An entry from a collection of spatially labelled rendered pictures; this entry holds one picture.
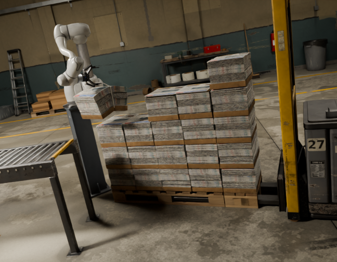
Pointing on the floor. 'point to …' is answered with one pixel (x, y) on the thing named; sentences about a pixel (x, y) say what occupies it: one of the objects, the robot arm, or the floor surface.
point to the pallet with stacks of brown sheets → (49, 103)
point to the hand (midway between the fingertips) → (98, 75)
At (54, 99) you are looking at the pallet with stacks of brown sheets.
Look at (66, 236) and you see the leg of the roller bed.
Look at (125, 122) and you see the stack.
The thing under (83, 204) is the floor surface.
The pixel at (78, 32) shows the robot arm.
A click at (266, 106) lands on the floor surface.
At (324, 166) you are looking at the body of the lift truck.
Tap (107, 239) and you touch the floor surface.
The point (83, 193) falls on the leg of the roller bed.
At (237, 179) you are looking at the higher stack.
